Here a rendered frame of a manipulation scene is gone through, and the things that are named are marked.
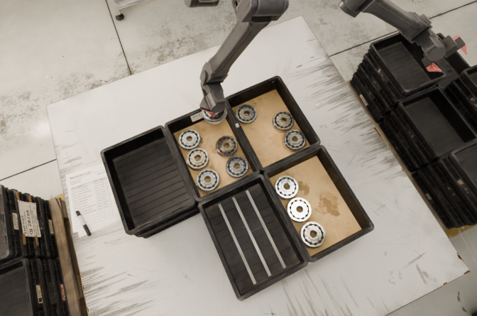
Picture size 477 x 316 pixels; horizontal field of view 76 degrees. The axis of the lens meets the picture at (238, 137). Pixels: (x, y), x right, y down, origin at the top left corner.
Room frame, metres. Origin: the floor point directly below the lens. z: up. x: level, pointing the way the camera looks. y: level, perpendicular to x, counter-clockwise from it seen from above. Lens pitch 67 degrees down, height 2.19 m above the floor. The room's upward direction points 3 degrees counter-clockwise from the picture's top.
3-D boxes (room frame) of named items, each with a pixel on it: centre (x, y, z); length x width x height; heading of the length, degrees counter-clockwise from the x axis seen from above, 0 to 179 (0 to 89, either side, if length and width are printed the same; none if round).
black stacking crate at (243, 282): (0.11, -0.03, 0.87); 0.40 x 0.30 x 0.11; 23
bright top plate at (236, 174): (0.41, 0.01, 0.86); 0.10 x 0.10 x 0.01
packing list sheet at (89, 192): (0.34, 0.73, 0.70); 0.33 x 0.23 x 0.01; 20
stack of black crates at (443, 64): (1.27, -1.45, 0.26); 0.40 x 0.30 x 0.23; 20
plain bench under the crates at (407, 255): (0.40, 0.04, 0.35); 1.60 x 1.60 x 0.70; 20
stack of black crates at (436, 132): (0.76, -1.22, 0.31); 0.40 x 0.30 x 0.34; 20
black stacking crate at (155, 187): (0.37, 0.40, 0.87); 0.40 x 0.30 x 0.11; 23
